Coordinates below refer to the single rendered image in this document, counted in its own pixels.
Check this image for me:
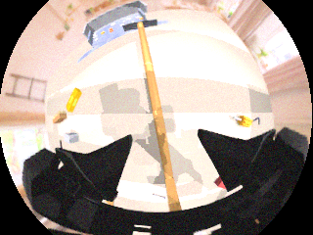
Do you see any red rectangular block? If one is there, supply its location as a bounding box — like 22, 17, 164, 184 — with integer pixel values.
214, 176, 226, 189

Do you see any yellow rectangular block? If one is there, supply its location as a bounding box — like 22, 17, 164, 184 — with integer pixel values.
67, 87, 82, 111

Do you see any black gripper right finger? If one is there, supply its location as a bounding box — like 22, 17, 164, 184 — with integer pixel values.
197, 128, 277, 192

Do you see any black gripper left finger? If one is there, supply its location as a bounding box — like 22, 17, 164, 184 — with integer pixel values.
55, 134, 133, 203

